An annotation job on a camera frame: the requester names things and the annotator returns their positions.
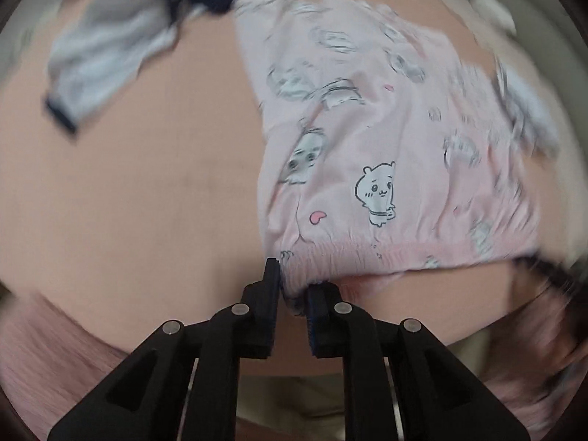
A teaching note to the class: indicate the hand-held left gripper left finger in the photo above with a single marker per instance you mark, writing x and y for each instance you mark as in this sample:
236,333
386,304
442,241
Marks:
272,294

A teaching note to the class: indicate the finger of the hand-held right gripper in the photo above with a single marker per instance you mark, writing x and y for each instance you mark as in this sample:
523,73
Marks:
546,271

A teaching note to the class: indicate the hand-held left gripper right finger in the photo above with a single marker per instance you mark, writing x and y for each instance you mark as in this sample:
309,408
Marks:
314,317

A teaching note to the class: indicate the pink printed pajama pants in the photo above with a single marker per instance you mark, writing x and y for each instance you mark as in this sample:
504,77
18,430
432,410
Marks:
367,124

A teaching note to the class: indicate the peach bed sheet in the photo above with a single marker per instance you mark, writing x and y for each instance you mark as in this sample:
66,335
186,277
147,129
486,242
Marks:
138,193

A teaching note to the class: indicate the white garment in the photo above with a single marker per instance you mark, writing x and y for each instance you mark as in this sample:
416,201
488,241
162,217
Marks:
523,101

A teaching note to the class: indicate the pink fuzzy blanket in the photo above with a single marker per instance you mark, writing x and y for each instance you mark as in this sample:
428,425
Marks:
46,353

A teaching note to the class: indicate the white cloth on sofa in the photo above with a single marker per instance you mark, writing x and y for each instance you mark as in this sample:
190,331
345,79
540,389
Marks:
494,11

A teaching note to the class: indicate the white grey shirt navy trim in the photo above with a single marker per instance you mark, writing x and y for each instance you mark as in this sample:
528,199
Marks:
105,55

